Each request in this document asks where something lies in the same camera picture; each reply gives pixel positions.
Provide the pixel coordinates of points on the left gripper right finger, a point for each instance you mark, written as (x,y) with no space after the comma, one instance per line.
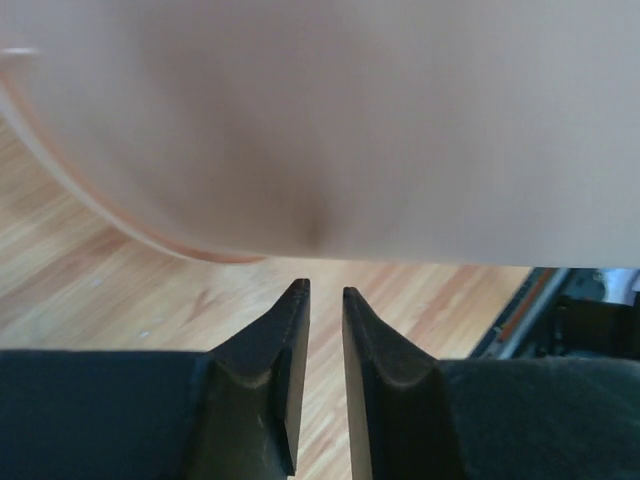
(412,416)

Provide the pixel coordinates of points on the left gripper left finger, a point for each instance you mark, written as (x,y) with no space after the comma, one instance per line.
(233,412)

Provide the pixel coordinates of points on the orange plastic bucket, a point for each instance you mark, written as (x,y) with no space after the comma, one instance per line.
(497,132)

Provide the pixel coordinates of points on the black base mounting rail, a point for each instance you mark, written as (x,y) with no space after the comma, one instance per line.
(568,312)

